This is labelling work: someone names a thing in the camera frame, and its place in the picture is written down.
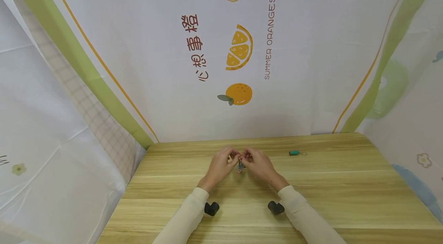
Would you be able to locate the person's left hand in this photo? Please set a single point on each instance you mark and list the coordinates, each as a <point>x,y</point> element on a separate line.
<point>218,171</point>

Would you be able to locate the person's right hand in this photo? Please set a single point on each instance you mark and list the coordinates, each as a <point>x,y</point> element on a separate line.
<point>263,170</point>

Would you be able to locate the person's right fingers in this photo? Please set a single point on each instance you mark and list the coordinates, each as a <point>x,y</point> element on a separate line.
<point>250,156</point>

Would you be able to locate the person's left fingers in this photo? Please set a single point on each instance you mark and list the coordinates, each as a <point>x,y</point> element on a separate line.
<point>232,155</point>

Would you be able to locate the person's right forearm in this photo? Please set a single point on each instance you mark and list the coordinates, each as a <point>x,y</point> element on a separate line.
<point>308,215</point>

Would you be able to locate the person's left forearm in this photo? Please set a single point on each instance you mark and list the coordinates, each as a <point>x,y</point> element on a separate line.
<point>183,217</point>

